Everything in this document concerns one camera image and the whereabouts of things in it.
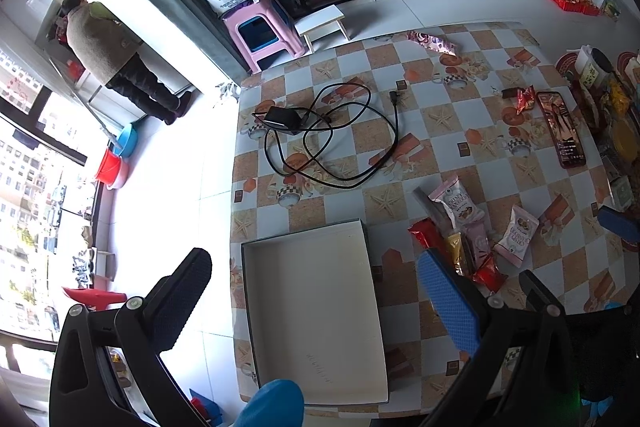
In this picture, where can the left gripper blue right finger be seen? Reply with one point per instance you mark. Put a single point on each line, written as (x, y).
(515, 375)

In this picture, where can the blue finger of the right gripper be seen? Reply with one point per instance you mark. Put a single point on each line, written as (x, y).
(619, 224)

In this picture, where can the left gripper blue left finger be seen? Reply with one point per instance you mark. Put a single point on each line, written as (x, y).
(84, 387)

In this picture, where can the white pink cookie packet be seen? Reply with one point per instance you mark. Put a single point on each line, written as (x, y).
(519, 233)

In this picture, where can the small red snack packet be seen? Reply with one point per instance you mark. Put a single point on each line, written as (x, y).
(489, 275)

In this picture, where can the mauve pink snack bar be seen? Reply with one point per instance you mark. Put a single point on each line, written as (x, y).
(475, 234)

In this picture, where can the pink crispy cranberry packet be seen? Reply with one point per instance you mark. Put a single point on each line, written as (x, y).
(458, 204)

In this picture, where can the white shallow cardboard box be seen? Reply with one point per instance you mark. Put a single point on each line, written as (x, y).
(312, 315)

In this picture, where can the gold snack bar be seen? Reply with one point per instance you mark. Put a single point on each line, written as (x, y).
(456, 250)

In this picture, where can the silver clear snack stick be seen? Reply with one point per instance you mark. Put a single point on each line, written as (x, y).
(435, 212)

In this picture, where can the long red snack bar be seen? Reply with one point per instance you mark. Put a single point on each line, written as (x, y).
(426, 233)

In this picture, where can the red plastic stool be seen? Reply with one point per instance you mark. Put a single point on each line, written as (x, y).
(95, 298)

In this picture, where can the red crinkled snack bag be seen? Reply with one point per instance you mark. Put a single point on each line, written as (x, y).
(525, 99)

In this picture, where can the dark brown snack bar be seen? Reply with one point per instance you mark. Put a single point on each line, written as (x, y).
(510, 92)

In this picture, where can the red gift box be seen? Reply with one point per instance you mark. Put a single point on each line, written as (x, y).
(586, 7)

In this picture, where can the black power adapter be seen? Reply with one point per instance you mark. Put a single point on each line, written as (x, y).
(283, 119)

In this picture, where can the pink patterned snack bag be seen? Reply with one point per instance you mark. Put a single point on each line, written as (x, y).
(433, 43)

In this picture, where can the person in beige vest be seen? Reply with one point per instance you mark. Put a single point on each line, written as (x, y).
(109, 50)

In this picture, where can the pink plastic stool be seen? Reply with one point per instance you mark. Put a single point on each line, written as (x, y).
(261, 28)

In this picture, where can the white step stool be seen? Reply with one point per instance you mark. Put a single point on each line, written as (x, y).
(320, 24)

